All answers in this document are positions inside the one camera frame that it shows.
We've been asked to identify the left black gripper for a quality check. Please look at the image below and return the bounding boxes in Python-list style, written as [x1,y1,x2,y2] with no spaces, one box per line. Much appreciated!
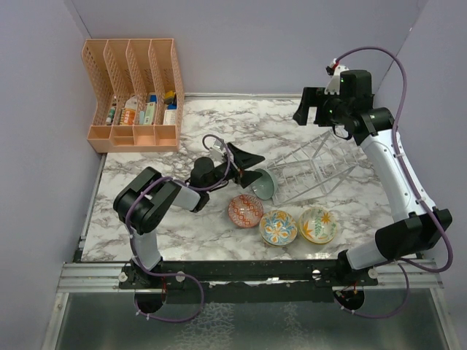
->
[204,144,265,192]

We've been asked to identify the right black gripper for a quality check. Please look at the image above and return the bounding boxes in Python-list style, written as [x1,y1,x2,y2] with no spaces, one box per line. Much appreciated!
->
[294,87,351,127]

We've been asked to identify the teal ceramic bowl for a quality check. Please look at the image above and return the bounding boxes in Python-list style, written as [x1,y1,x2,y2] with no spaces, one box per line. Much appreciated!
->
[250,168,278,201]

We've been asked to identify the red patterned bowl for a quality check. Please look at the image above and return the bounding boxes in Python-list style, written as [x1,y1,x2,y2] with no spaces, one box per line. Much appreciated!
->
[228,195,263,228]

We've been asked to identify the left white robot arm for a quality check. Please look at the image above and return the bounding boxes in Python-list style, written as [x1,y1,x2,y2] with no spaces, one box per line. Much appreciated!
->
[113,140,265,289]

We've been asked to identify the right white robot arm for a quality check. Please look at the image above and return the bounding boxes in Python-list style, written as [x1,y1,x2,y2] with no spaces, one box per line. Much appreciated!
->
[293,70,452,285]

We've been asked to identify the blue orange floral bowl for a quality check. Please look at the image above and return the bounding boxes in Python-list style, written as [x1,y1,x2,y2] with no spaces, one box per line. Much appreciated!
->
[259,210,298,247]

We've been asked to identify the white flat packet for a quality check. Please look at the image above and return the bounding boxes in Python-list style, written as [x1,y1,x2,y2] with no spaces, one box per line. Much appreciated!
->
[163,109,177,125]

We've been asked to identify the yellow leaf patterned bowl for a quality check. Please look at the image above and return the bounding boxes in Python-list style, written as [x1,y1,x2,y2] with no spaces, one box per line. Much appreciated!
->
[298,207,340,245]

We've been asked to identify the yellow black toy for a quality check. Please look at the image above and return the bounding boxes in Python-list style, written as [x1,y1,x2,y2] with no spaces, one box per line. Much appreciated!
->
[164,90,177,106]

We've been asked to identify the teal white box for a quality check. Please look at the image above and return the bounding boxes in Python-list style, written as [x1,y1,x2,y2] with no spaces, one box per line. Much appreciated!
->
[139,101,157,125]

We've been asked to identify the orange white box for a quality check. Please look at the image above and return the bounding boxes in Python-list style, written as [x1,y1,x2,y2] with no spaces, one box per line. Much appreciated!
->
[119,96,138,126]

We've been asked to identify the peach plastic desk organizer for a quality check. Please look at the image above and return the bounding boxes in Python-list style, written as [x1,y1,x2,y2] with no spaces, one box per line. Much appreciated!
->
[82,39,185,154]

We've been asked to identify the small bottles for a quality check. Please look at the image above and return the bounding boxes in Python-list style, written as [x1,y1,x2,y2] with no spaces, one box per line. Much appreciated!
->
[105,103,117,125]

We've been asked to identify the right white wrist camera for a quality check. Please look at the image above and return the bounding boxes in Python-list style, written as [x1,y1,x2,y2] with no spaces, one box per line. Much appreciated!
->
[325,58,349,95]

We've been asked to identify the white wire dish rack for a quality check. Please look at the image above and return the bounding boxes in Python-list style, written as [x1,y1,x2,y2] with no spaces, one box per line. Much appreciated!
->
[266,131,360,206]

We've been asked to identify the black mounting base rail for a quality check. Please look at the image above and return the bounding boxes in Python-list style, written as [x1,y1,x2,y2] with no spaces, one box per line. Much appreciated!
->
[119,260,377,303]

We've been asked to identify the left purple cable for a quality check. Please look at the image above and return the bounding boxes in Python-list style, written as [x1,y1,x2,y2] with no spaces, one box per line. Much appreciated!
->
[126,133,234,324]

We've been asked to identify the purple cable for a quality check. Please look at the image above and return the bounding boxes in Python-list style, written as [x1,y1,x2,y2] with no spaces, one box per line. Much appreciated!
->
[335,45,455,319]
[126,133,234,324]

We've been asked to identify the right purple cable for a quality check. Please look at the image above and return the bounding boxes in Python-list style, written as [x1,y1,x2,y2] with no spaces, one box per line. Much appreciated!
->
[335,45,455,319]

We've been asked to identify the aluminium frame rail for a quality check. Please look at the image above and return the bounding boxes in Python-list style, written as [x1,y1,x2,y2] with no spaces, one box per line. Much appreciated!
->
[58,262,443,292]

